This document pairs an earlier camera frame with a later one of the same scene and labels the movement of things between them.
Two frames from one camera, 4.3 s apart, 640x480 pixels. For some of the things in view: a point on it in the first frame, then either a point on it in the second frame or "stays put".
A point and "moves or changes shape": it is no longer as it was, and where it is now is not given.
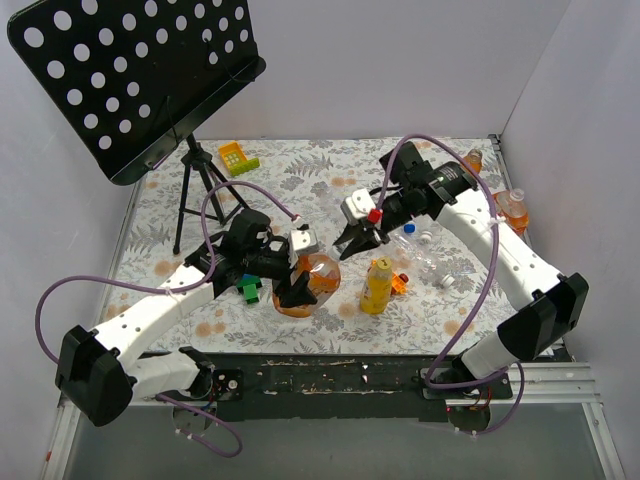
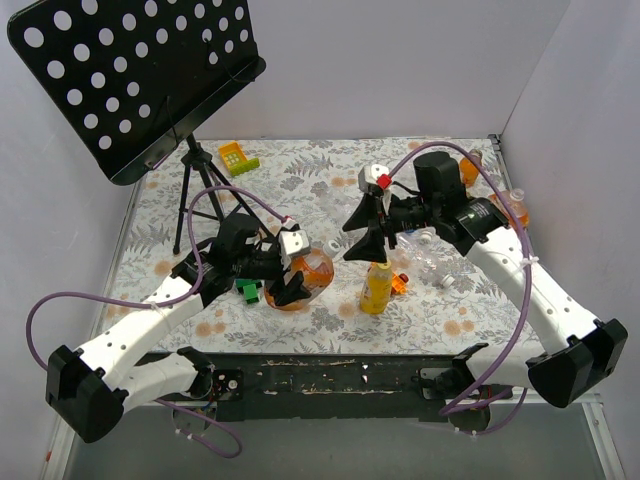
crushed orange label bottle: [510, 205] stays put
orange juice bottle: [474, 159] stays put
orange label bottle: [323, 277] moves or changes shape
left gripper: [288, 270] stays put
